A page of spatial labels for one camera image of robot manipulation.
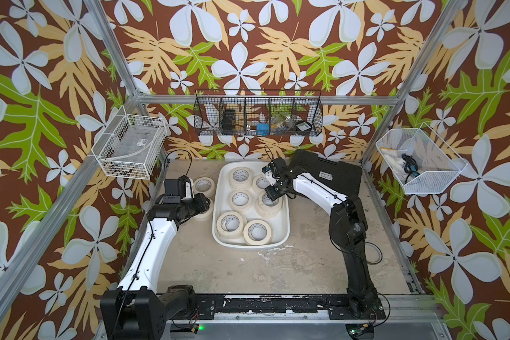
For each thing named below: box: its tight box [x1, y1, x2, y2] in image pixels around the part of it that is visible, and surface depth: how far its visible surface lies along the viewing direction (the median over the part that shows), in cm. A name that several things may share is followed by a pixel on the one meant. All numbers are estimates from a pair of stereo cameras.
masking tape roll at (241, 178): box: [228, 167, 254, 190], surface depth 107 cm
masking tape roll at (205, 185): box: [192, 176, 217, 199], surface depth 110 cm
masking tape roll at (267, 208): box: [255, 190, 284, 219], surface depth 97 cm
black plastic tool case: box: [291, 149, 363, 198], surface depth 108 cm
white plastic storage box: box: [211, 160, 291, 251], surface depth 96 cm
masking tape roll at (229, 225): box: [216, 211, 245, 240], surface depth 90 cm
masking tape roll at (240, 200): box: [228, 189, 253, 212], surface depth 103 cm
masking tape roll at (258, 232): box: [242, 219, 274, 246], surface depth 88 cm
